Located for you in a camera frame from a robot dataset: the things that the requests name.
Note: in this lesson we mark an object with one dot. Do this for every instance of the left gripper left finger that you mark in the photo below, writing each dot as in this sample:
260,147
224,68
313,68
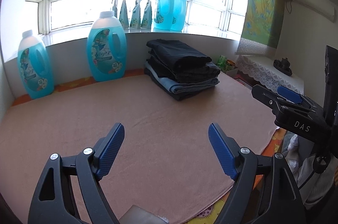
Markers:
106,152

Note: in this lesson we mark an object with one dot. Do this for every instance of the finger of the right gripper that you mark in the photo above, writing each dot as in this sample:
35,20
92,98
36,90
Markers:
289,95

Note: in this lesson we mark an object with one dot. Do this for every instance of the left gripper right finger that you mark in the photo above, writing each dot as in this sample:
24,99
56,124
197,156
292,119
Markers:
226,150

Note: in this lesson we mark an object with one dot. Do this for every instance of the black pants pink waistband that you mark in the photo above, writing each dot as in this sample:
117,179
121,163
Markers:
177,55

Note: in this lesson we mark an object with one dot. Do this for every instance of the dark teapot ornament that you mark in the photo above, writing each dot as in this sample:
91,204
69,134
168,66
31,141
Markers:
283,66

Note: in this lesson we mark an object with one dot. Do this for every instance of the white lace table cloth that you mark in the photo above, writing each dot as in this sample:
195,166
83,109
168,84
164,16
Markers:
261,69

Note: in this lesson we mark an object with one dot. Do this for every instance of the orange floral bed sheet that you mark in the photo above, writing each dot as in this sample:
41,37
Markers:
79,83

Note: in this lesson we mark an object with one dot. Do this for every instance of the grey-blue folded jeans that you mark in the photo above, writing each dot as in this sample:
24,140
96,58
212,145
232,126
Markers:
209,83

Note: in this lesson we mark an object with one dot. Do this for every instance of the green snack packet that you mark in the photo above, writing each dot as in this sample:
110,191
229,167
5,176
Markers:
221,63

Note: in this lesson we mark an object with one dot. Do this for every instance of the dark textured folded pants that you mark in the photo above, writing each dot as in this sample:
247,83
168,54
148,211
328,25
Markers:
207,72

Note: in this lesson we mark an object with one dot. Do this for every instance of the white air conditioner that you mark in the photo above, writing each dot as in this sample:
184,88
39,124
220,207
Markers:
323,7

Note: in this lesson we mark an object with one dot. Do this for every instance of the blue detergent bottle right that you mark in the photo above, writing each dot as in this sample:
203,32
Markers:
106,48

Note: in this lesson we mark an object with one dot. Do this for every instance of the blue detergent bottle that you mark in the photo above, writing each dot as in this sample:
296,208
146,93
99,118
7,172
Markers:
34,66
106,48

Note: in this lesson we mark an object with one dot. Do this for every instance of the blue detergent bottle left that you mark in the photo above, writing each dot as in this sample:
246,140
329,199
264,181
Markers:
34,66

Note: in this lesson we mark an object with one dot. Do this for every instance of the detergent refill pouch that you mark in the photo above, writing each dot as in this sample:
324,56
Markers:
123,16
147,16
135,18
113,7

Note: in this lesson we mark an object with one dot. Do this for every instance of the landscape wall scroll painting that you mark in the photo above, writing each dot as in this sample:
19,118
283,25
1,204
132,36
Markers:
262,28

